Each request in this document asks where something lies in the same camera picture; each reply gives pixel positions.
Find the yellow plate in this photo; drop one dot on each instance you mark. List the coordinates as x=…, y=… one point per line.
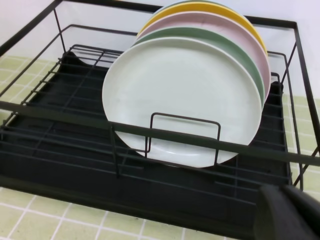
x=207, y=7

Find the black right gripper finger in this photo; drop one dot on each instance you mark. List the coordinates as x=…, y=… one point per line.
x=286, y=213

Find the green plate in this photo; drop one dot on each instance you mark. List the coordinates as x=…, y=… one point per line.
x=216, y=40

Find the black wire dish rack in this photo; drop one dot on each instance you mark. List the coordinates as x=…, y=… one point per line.
x=80, y=154

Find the white plate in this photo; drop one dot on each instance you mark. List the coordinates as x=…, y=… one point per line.
x=183, y=85

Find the pink plate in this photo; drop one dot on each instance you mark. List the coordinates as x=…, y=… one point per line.
x=223, y=26

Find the black drip tray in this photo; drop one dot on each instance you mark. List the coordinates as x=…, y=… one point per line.
x=218, y=214

